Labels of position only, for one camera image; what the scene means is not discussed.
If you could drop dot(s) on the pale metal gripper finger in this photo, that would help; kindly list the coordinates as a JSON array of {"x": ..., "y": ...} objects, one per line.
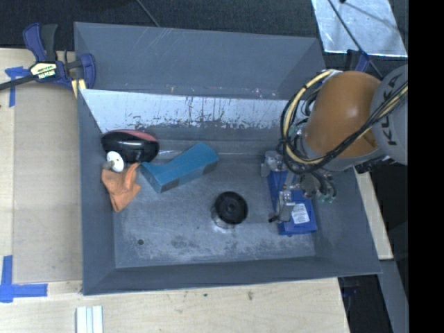
[{"x": 286, "y": 206}]

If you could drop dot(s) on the blue spray bottle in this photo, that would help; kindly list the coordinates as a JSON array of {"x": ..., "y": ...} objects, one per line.
[{"x": 301, "y": 225}]

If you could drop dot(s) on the black round cap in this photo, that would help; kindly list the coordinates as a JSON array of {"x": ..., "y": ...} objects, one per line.
[{"x": 229, "y": 208}]

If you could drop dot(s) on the grey metal bin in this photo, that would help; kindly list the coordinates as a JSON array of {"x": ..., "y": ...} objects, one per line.
[{"x": 194, "y": 241}]

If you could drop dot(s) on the blue angled block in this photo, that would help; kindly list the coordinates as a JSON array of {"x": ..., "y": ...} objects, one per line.
[{"x": 180, "y": 170}]

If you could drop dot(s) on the black and red oval object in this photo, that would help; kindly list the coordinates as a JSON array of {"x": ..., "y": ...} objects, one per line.
[{"x": 133, "y": 147}]

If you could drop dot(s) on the orange cloth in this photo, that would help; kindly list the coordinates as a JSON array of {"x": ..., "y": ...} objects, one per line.
[{"x": 121, "y": 189}]

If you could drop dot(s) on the white round knob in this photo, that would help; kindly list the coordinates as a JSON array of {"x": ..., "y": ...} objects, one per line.
[{"x": 115, "y": 161}]

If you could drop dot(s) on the pale wood board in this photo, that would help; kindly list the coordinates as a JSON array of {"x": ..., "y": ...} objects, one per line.
[{"x": 46, "y": 186}]

